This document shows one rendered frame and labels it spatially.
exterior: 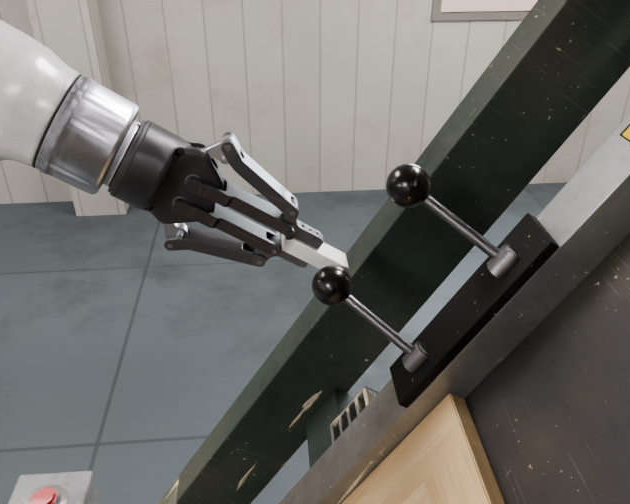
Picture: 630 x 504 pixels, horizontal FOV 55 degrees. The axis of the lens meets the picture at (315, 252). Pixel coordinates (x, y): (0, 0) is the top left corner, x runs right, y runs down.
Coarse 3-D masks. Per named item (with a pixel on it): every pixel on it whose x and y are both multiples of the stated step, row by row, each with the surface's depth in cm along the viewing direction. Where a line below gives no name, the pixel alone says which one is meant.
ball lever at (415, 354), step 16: (320, 272) 56; (336, 272) 55; (320, 288) 55; (336, 288) 55; (336, 304) 56; (352, 304) 56; (368, 320) 56; (400, 336) 55; (416, 352) 54; (416, 368) 55
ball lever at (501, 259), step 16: (400, 176) 50; (416, 176) 50; (400, 192) 50; (416, 192) 50; (432, 208) 51; (448, 224) 51; (464, 224) 51; (480, 240) 50; (496, 256) 50; (512, 256) 49; (496, 272) 50
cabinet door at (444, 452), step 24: (456, 408) 53; (432, 432) 54; (456, 432) 51; (408, 456) 55; (432, 456) 52; (456, 456) 50; (480, 456) 49; (384, 480) 57; (408, 480) 54; (432, 480) 51; (456, 480) 49; (480, 480) 46
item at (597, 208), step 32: (608, 160) 47; (576, 192) 48; (608, 192) 45; (544, 224) 50; (576, 224) 47; (608, 224) 46; (576, 256) 48; (544, 288) 49; (512, 320) 51; (480, 352) 52; (448, 384) 54; (384, 416) 58; (416, 416) 56; (352, 448) 60; (384, 448) 58; (320, 480) 63; (352, 480) 60
